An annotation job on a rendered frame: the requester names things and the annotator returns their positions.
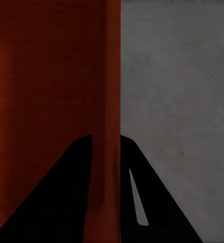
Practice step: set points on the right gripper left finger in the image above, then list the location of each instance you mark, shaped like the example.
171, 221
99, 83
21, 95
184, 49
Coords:
54, 212

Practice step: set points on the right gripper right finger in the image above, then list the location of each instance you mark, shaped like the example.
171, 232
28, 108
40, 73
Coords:
167, 223

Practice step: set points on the storage box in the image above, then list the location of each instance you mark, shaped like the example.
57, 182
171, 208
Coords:
60, 80

